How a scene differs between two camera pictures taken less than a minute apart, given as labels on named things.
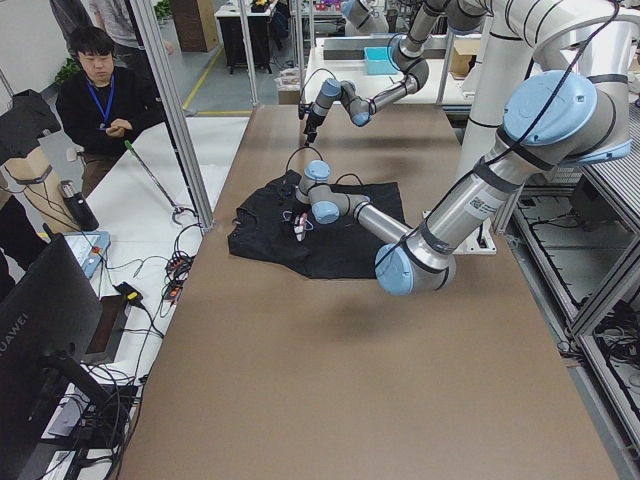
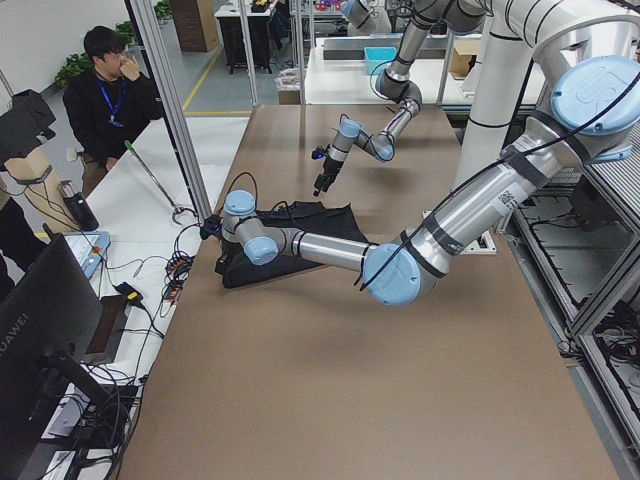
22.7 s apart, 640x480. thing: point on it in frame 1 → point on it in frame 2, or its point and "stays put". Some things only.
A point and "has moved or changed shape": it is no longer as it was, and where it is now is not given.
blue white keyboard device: [90, 248] stays put
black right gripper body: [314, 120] → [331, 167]
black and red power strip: [177, 270] stays put
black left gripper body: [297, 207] → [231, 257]
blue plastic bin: [378, 62] stays put
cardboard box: [464, 57] stays put
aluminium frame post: [147, 15] stays put
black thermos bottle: [79, 206] stays put
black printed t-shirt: [275, 225] has moved or changed shape
